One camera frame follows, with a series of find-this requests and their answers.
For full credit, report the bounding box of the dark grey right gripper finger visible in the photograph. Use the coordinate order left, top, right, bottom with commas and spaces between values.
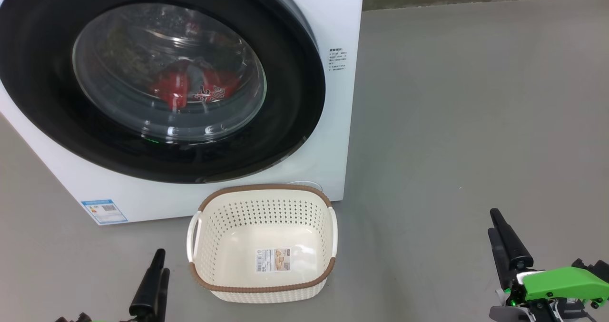
488, 228, 517, 289
490, 208, 533, 271

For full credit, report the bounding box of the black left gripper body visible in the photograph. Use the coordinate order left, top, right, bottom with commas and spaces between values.
55, 314, 143, 322

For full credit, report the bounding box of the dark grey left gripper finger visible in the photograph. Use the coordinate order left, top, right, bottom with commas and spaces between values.
151, 268, 170, 322
129, 249, 166, 319

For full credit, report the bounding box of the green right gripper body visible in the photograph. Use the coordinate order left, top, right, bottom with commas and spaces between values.
490, 266, 609, 322

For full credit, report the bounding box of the red sports jersey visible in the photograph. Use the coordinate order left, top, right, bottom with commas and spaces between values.
150, 58, 241, 111

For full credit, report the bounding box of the black round washer door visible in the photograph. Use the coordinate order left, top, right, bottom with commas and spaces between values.
0, 0, 326, 185

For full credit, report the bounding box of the cream perforated laundry basket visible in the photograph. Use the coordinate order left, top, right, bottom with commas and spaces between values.
187, 184, 338, 304

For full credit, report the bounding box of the printed product label sticker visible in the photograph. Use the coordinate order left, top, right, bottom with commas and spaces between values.
256, 247, 292, 273

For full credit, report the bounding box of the white washing machine body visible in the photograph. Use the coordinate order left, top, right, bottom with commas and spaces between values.
0, 0, 365, 226

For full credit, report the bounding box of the stainless steel washing machine drum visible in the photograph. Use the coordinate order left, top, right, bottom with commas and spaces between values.
74, 3, 266, 142

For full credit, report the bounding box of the blue energy label sticker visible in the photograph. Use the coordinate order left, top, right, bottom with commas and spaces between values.
80, 199, 128, 225

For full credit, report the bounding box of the round white filter cover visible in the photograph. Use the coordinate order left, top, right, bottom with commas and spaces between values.
287, 181, 323, 193

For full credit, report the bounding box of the printed black text label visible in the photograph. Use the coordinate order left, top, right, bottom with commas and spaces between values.
328, 48, 348, 71

